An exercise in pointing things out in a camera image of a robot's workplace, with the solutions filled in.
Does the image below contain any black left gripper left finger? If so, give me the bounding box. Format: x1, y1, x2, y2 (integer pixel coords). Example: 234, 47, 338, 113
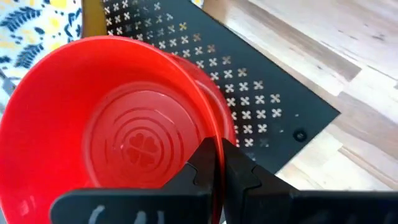
49, 136, 218, 224

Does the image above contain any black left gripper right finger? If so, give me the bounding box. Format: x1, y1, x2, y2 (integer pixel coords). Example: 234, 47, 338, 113
221, 138, 398, 224

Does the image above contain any red plastic mini bowl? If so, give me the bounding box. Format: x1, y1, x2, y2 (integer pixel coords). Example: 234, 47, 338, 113
0, 35, 226, 224
167, 52, 238, 150

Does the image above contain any black perforated metal shelf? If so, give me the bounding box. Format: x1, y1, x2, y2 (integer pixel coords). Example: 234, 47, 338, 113
102, 0, 341, 175

